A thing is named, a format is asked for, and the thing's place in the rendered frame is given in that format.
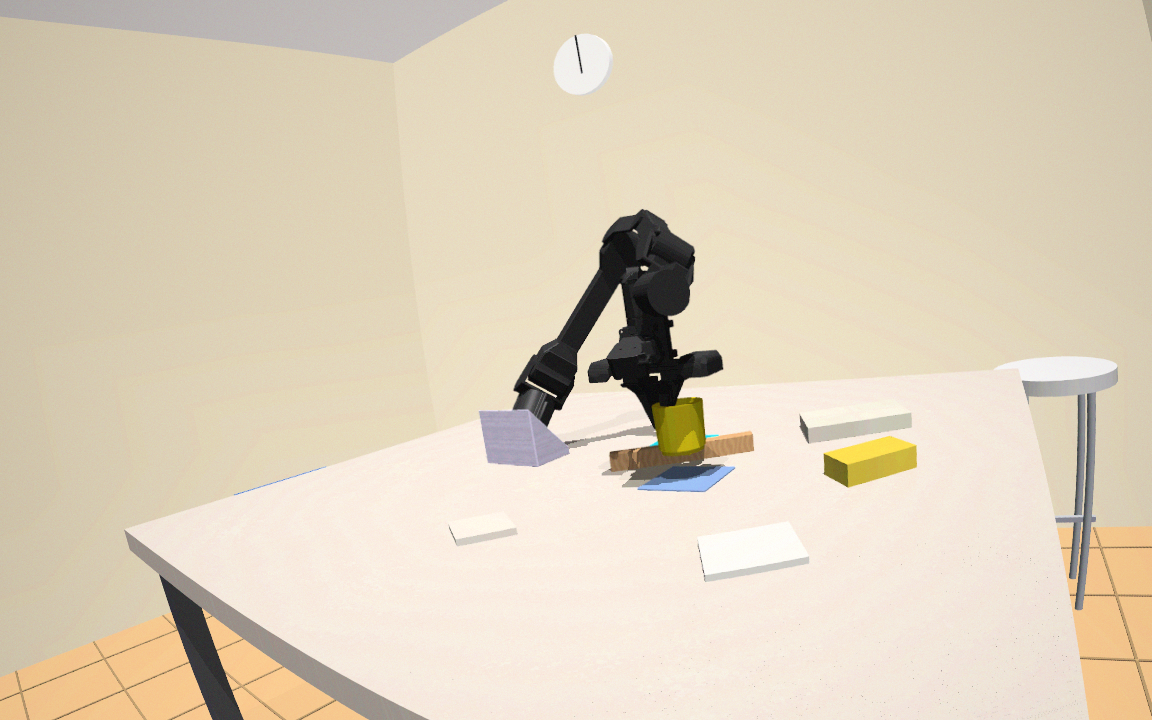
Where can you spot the yellow cup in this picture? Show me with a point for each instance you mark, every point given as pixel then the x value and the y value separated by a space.
pixel 680 429

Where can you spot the tan wooden bar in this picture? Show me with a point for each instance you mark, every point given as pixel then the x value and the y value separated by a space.
pixel 715 446

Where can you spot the yellow rectangular block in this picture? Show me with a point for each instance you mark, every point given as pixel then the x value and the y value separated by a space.
pixel 870 460

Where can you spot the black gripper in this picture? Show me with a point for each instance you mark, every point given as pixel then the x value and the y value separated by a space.
pixel 673 372

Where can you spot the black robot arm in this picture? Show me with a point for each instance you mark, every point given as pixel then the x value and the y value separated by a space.
pixel 662 290

